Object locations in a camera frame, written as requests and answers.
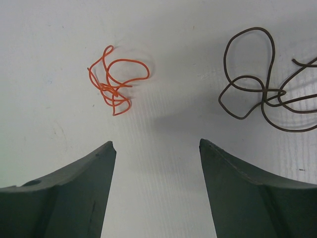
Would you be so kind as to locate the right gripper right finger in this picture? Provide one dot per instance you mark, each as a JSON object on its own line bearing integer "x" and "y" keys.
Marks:
{"x": 249, "y": 202}

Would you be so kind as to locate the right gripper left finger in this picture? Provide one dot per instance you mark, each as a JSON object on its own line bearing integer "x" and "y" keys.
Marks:
{"x": 67, "y": 203}

